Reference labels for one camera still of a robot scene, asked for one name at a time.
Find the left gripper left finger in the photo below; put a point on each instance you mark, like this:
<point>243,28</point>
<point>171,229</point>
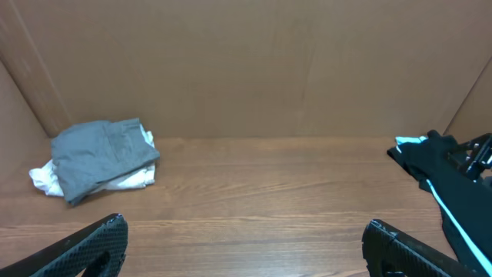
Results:
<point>97,250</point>

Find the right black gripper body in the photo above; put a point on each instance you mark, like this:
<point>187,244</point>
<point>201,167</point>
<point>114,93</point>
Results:
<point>472,158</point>

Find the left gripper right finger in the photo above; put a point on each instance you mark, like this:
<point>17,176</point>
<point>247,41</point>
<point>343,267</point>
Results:
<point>390,252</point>

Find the folded beige shorts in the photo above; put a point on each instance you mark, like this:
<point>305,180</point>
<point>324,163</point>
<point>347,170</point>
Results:
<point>45,179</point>

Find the grey shorts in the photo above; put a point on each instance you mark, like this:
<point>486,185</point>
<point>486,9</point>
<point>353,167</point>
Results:
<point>87,155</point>

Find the black t-shirt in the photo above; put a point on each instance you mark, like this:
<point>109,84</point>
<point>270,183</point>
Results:
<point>453,184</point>

